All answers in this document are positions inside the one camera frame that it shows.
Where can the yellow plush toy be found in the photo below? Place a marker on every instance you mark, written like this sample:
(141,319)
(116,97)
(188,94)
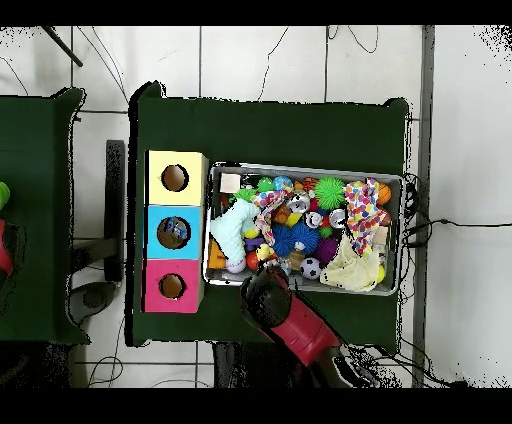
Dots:
(264,252)

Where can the wooden box with three holes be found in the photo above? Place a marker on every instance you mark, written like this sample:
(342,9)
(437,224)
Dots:
(154,240)

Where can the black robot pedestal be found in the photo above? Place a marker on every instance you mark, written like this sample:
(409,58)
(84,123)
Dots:
(248,368)

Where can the crushed silver can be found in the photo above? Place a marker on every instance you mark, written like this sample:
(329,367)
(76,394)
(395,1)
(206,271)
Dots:
(298,200)

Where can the bright green round lid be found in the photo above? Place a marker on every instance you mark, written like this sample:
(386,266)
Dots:
(3,194)

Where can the mint green waffle cloth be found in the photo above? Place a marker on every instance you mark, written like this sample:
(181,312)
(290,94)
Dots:
(234,228)

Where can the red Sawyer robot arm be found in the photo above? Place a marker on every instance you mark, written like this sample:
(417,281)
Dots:
(304,324)

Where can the black rod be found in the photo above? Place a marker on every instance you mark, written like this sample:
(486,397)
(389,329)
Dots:
(62,46)

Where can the cream waffle cloth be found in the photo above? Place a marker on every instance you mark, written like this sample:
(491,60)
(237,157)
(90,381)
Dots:
(352,268)

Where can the grey stand base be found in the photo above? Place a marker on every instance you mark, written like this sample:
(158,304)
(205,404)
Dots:
(92,298)

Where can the large polka dot cloth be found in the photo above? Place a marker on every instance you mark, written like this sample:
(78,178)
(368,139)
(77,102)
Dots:
(362,208)

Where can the dark green tablecloth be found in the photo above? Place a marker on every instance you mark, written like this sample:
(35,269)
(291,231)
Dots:
(44,260)
(260,132)

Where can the plain wooden block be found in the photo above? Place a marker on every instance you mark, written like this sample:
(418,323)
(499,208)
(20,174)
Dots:
(230,182)

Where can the black monitor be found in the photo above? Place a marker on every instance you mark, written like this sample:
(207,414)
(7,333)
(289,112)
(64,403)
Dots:
(115,200)

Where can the yellow ball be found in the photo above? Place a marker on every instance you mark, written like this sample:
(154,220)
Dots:
(380,273)

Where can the large green spiky ball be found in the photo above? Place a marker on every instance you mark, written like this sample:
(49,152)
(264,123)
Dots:
(329,192)

